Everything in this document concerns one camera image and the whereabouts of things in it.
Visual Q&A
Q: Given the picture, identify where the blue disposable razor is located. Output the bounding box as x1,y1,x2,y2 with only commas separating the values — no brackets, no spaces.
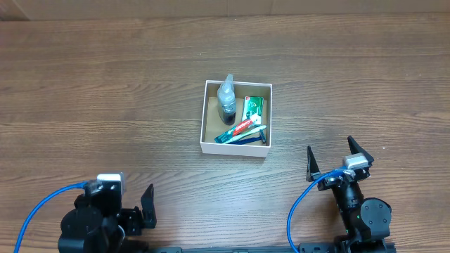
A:
231,130,266,145

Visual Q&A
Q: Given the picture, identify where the right blue cable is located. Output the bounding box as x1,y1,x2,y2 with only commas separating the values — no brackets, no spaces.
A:
286,168,347,253

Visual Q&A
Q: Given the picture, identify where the pink cardboard box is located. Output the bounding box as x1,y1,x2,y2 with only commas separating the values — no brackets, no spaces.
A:
200,80,272,157

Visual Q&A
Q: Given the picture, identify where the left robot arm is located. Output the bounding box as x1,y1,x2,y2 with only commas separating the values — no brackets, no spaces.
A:
58,181,157,253

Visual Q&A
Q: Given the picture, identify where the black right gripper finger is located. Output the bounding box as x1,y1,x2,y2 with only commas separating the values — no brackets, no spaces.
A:
347,136,374,164
306,146,321,182

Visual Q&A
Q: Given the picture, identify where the green Dettol soap pack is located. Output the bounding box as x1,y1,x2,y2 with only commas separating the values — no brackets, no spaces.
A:
242,96,264,125

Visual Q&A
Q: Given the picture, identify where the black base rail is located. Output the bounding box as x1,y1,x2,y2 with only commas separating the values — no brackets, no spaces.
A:
140,241,398,253

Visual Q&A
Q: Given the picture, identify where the blue cable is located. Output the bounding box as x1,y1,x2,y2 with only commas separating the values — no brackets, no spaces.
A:
13,181,89,253
286,168,347,253

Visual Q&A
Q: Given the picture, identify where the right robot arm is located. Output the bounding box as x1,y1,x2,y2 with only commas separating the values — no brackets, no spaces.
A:
297,136,397,253

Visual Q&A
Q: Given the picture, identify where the clear foam pump bottle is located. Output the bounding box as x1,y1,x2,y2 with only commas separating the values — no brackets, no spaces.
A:
217,74,236,125

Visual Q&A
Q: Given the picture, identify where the Colgate toothpaste tube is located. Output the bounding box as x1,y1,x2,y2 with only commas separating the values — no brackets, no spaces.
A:
214,119,257,144

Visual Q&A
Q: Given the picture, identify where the left blue cable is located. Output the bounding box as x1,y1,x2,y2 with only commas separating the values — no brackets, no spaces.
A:
13,181,89,253

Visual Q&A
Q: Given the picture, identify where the white green toothbrush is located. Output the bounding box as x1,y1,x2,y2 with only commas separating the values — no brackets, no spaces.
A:
224,125,266,144

